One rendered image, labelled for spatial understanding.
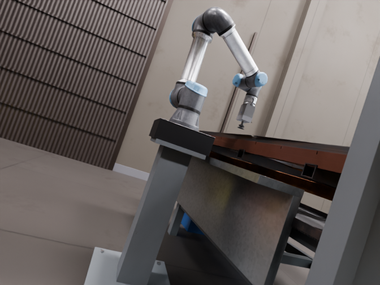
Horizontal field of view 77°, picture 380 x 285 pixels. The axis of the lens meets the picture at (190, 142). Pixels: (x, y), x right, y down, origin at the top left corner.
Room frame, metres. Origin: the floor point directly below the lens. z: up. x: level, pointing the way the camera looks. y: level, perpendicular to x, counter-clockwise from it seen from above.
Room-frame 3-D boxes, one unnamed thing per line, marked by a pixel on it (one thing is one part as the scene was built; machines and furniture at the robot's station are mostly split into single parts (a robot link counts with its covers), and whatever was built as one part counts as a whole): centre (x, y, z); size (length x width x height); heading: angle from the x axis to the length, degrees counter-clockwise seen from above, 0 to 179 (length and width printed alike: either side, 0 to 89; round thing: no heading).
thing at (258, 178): (1.41, -0.11, 0.67); 1.30 x 0.20 x 0.03; 21
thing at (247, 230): (1.44, -0.19, 0.48); 1.30 x 0.04 x 0.35; 21
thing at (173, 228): (1.94, -0.10, 0.34); 0.06 x 0.06 x 0.68; 21
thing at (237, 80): (1.43, -0.19, 1.17); 0.11 x 0.11 x 0.08; 26
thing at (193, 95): (1.19, 0.06, 0.94); 0.13 x 0.12 x 0.14; 26
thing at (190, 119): (1.18, 0.06, 0.82); 0.15 x 0.15 x 0.10
